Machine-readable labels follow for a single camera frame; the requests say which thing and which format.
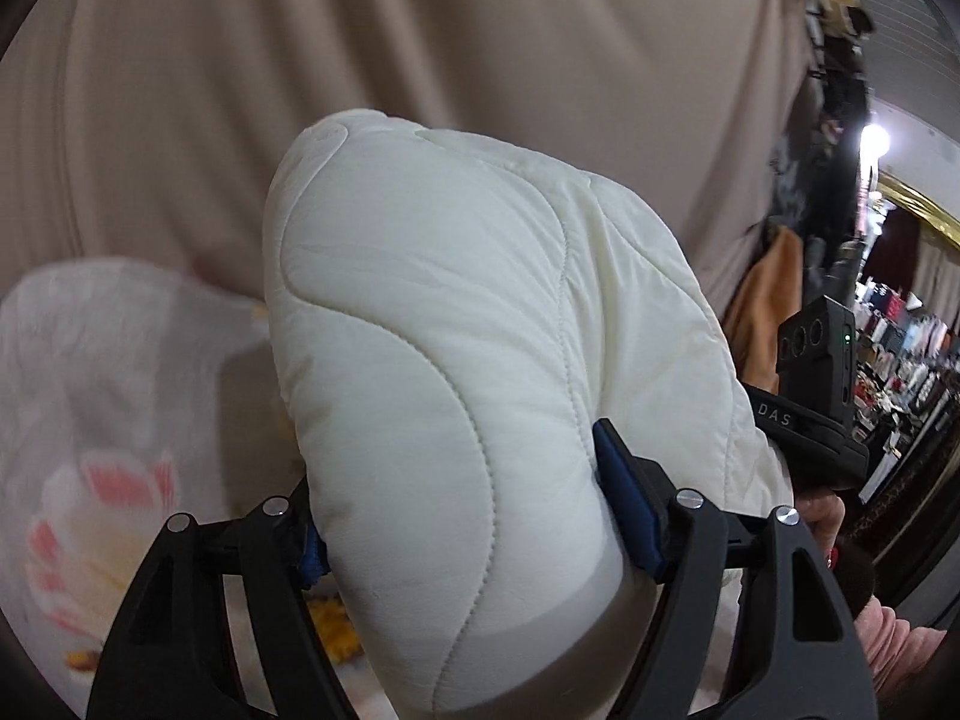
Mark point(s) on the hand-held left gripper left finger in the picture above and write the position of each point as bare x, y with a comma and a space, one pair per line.
311, 551

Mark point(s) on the beige curtain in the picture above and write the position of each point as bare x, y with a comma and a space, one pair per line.
375, 30

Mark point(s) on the racks of hanging clothes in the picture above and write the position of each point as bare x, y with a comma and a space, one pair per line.
911, 367

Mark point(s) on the gold frame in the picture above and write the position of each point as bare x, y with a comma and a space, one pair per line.
926, 206

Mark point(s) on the bright ceiling lamp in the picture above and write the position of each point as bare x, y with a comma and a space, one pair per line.
874, 139

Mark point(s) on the person's right hand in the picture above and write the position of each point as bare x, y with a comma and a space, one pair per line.
821, 521

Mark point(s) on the white quilted jacket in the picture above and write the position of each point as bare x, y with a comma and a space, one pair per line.
480, 360

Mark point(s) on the floral printed blanket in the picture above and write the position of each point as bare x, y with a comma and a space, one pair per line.
112, 405

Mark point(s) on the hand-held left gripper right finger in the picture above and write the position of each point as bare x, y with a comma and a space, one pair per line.
634, 510

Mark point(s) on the orange-brown hanging garment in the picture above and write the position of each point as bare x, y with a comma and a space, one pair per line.
765, 307

